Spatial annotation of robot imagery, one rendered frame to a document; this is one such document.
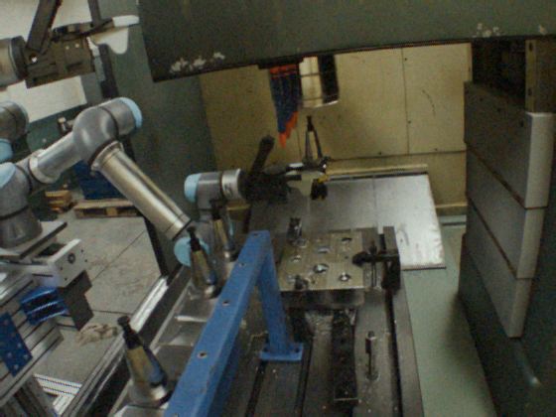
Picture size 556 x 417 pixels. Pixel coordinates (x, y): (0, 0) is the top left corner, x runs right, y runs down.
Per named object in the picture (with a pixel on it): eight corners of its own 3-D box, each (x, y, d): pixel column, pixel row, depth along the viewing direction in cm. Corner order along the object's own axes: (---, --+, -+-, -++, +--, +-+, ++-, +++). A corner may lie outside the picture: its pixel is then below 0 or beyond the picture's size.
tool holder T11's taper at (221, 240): (234, 254, 73) (226, 220, 71) (210, 256, 74) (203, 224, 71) (236, 242, 77) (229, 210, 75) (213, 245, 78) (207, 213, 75)
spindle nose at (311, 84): (330, 108, 82) (323, 50, 77) (261, 112, 88) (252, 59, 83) (348, 94, 95) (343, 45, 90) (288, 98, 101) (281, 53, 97)
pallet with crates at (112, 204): (76, 218, 463) (56, 158, 432) (112, 193, 533) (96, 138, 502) (156, 215, 430) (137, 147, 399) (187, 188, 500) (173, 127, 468)
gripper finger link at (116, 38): (149, 49, 63) (95, 61, 60) (142, 13, 60) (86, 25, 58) (150, 48, 60) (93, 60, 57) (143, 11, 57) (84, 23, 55)
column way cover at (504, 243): (502, 342, 82) (530, 115, 62) (459, 240, 125) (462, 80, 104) (523, 340, 81) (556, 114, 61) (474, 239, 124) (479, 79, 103)
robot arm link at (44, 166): (-2, 173, 115) (101, 98, 93) (31, 158, 128) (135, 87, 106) (17, 205, 119) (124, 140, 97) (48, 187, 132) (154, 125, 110)
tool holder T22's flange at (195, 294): (220, 306, 63) (217, 294, 62) (187, 306, 65) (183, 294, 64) (230, 284, 69) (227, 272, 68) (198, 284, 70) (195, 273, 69)
